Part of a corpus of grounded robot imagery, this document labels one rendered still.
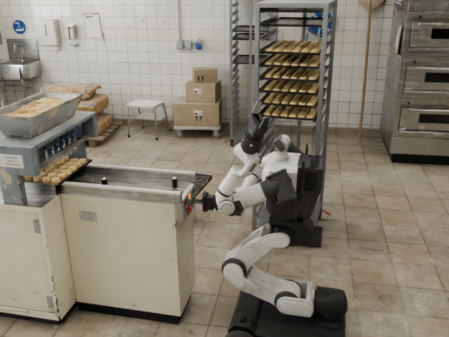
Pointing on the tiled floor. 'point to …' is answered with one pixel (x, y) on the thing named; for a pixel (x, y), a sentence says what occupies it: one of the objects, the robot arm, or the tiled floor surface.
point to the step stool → (147, 113)
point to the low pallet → (103, 134)
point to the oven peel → (367, 51)
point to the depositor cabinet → (36, 260)
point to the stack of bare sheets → (201, 182)
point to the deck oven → (417, 84)
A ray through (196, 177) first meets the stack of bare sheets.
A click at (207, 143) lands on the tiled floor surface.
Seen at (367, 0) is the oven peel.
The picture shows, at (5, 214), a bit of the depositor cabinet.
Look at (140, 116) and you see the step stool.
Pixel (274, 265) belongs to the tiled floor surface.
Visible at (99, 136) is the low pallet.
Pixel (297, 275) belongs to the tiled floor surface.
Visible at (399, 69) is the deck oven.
